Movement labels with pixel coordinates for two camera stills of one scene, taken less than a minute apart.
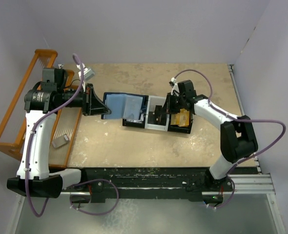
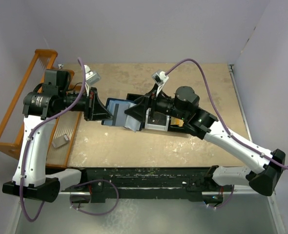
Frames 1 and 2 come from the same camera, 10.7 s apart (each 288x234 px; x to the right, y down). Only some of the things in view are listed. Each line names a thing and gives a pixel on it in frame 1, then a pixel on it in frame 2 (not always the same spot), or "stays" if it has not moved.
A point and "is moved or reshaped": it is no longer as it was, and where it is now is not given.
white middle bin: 156,118 stays
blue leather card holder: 124,106 is moved or reshaped
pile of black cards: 157,117 stays
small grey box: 60,141 stays
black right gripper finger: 160,113 -> 138,111
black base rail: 196,184 stays
